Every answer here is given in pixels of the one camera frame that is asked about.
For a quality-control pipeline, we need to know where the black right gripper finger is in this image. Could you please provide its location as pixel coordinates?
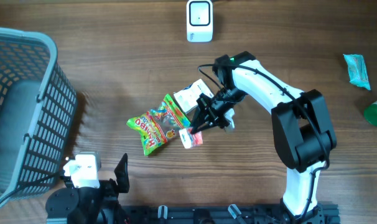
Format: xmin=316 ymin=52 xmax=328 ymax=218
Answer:
xmin=190 ymin=121 xmax=220 ymax=134
xmin=191 ymin=105 xmax=209 ymax=126

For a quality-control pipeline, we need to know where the red tissue pack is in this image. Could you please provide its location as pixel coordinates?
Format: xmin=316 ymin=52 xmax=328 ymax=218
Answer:
xmin=179 ymin=128 xmax=203 ymax=149

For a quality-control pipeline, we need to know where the white carton box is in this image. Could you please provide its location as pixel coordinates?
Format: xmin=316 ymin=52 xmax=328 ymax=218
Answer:
xmin=173 ymin=78 xmax=214 ymax=114

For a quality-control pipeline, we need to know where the Haribo gummy candy bag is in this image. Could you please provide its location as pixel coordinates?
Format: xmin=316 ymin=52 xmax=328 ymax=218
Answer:
xmin=126 ymin=94 xmax=190 ymax=156

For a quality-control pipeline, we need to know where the teal wet wipes pack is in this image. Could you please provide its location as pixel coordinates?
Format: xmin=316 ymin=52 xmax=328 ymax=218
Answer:
xmin=343 ymin=54 xmax=371 ymax=91

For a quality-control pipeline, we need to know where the green lid jar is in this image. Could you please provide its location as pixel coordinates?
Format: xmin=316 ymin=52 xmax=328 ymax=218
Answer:
xmin=363 ymin=95 xmax=377 ymax=128

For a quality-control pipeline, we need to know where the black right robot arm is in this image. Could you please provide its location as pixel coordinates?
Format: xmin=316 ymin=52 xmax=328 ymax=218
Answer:
xmin=190 ymin=51 xmax=337 ymax=223

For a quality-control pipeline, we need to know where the white barcode scanner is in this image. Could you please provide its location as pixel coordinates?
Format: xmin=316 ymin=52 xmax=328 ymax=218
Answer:
xmin=186 ymin=0 xmax=213 ymax=42

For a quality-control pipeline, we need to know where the grey plastic mesh basket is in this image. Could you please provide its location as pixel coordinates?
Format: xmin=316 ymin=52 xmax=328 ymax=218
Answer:
xmin=0 ymin=27 xmax=78 ymax=208

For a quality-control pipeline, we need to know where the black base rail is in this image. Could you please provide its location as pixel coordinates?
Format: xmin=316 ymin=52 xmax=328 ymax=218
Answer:
xmin=67 ymin=204 xmax=341 ymax=224

